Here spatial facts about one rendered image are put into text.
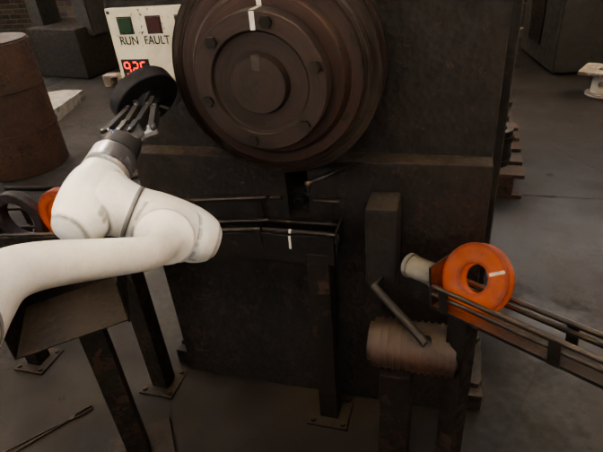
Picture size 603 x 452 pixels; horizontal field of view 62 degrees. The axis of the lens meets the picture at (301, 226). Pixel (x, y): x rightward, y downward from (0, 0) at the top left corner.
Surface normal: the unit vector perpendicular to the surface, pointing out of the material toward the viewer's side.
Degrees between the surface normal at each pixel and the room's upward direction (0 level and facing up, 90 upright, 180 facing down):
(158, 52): 90
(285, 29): 90
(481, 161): 0
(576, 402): 0
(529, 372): 0
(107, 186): 38
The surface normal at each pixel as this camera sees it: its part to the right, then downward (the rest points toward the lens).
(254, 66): -0.26, 0.52
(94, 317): -0.16, -0.82
